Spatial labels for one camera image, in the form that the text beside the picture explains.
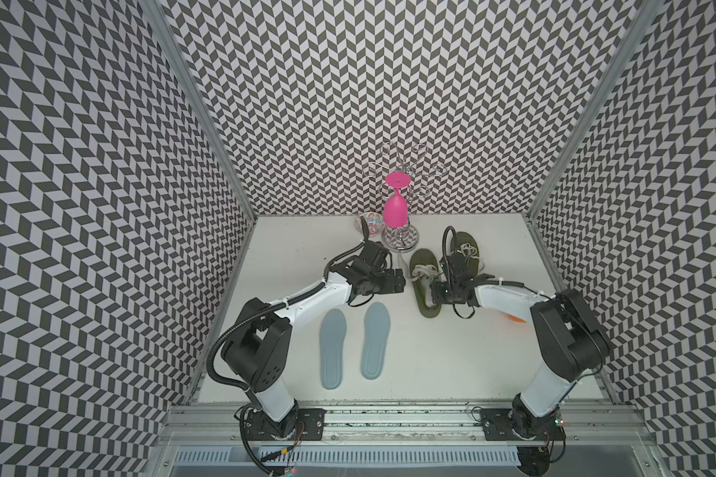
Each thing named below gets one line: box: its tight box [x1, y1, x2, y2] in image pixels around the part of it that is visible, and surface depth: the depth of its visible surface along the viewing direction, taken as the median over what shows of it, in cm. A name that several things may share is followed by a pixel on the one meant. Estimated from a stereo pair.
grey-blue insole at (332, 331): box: [319, 308, 348, 390], surface depth 88 cm
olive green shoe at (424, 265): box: [408, 248, 443, 318], surface depth 96 cm
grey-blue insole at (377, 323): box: [359, 301, 391, 381], surface depth 87 cm
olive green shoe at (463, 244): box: [451, 231, 480, 275], surface depth 101 cm
